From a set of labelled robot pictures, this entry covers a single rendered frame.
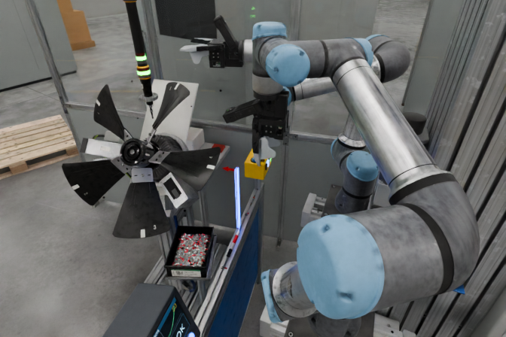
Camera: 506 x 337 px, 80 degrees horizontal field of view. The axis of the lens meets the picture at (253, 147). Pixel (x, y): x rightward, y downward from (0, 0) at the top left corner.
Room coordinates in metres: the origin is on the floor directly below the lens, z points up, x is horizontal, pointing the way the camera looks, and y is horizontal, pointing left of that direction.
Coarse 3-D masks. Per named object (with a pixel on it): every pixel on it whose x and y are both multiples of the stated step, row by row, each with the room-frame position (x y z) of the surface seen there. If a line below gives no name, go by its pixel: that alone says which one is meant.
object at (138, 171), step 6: (138, 168) 1.06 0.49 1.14; (144, 168) 1.07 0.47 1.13; (150, 168) 1.09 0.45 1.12; (132, 174) 1.03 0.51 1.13; (138, 174) 1.04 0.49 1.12; (144, 174) 1.06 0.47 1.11; (150, 174) 1.07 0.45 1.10; (132, 180) 1.01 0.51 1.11; (138, 180) 1.03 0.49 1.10; (144, 180) 1.04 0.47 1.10; (150, 180) 1.05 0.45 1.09
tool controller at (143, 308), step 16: (144, 288) 0.44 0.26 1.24; (160, 288) 0.43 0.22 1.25; (128, 304) 0.40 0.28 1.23; (144, 304) 0.39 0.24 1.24; (160, 304) 0.39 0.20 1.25; (176, 304) 0.41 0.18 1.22; (128, 320) 0.36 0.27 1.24; (144, 320) 0.35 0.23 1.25; (160, 320) 0.36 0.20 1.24; (176, 320) 0.38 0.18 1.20; (192, 320) 0.42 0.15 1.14; (112, 336) 0.33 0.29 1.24; (128, 336) 0.32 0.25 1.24; (144, 336) 0.32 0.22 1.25; (160, 336) 0.34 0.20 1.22; (176, 336) 0.36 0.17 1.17
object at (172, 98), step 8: (168, 88) 1.32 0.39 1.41; (176, 88) 1.26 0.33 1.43; (184, 88) 1.22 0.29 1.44; (168, 96) 1.26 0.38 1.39; (176, 96) 1.21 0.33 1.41; (184, 96) 1.18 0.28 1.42; (168, 104) 1.21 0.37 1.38; (176, 104) 1.17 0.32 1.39; (160, 112) 1.21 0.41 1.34; (168, 112) 1.16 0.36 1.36; (160, 120) 1.15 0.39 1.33
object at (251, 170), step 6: (252, 150) 1.31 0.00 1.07; (252, 156) 1.26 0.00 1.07; (246, 162) 1.21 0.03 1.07; (252, 162) 1.20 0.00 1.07; (264, 162) 1.21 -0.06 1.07; (270, 162) 1.32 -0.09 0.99; (246, 168) 1.21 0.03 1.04; (252, 168) 1.20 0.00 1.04; (258, 168) 1.19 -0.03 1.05; (264, 168) 1.19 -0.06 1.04; (246, 174) 1.21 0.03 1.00; (252, 174) 1.20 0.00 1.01; (258, 174) 1.19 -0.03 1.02; (264, 174) 1.20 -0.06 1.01
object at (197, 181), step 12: (168, 156) 1.08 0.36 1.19; (180, 156) 1.07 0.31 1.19; (192, 156) 1.07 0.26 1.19; (204, 156) 1.06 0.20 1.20; (216, 156) 1.06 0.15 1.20; (168, 168) 1.00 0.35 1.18; (180, 168) 1.00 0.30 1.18; (192, 168) 1.00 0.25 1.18; (204, 168) 1.00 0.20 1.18; (192, 180) 0.95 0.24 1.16; (204, 180) 0.95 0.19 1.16
